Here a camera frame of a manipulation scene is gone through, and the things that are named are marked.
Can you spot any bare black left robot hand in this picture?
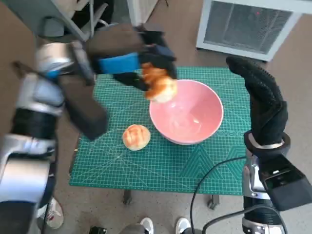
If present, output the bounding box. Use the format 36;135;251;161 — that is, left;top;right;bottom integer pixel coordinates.
92;23;178;92

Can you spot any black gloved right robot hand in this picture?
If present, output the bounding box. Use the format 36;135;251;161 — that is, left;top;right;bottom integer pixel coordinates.
226;56;288;147

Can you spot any long toy bread loaf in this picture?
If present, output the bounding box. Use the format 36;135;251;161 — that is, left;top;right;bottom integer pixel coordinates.
141;62;178;103

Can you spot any pink bowl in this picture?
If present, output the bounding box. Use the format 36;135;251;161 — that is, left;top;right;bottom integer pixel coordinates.
149;79;224;146

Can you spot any round toy bread bun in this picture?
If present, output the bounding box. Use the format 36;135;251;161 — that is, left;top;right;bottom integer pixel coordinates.
122;123;151;151

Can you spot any small white mesh cabinet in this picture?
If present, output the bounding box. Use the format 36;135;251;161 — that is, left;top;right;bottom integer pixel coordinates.
111;0;160;26

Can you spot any seated person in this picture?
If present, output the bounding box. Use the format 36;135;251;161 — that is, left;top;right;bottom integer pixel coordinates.
68;0;115;32

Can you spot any large white mesh cabinet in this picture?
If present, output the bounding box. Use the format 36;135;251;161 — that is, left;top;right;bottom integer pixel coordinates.
196;0;304;61

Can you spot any table leg with caster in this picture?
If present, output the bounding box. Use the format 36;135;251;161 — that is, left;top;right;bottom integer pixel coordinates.
123;190;134;205
207;195;220;210

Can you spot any green cutting mat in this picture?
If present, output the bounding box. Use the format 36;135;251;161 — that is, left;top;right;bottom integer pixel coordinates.
69;67;253;195

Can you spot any grey office chair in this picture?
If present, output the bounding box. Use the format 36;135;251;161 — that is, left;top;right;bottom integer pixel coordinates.
4;0;117;44

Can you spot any white shoe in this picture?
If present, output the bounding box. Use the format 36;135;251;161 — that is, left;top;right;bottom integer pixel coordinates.
140;217;154;234
175;217;191;234

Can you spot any small black device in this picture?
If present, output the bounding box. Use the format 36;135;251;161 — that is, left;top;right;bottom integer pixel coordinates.
89;225;108;234

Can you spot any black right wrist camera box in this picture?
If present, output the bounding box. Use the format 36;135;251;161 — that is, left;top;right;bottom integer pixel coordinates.
258;155;307;212

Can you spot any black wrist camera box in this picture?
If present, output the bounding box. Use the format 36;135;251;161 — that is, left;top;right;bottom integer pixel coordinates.
258;155;307;212
58;73;109;141

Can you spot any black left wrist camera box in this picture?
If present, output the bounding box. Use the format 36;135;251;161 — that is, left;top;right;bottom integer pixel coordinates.
58;73;109;141

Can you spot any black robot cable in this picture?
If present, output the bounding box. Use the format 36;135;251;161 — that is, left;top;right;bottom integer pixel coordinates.
201;211;288;234
191;157;247;234

